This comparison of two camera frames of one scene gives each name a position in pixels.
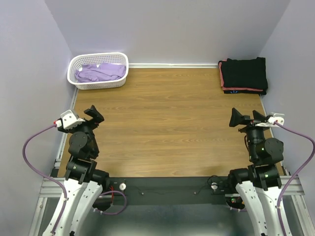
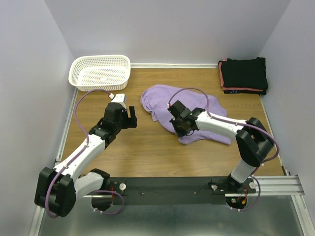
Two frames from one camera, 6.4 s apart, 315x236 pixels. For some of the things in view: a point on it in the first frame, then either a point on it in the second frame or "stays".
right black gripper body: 251,125 → 180,130
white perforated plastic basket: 75,63 stays
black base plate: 171,190 stays
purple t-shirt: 91,73 → 156,98
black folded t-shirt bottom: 264,92 stays
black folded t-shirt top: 249,73 stays
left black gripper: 97,118 → 131,122
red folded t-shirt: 228,88 stays
